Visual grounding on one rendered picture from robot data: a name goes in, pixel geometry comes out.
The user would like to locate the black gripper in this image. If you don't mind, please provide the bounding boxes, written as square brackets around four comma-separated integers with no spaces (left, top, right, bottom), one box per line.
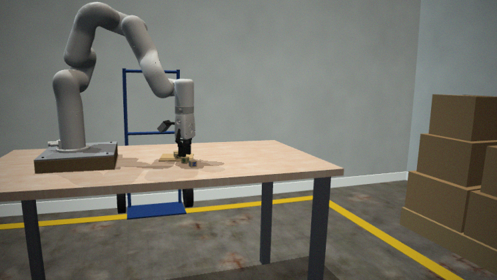
[175,113,195,157]

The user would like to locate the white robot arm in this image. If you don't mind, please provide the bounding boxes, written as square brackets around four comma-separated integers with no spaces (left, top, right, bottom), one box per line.
[48,2,194,153]

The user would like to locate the tan flat mat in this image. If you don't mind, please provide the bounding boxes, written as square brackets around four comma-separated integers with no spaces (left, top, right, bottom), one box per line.
[159,153,194,161]

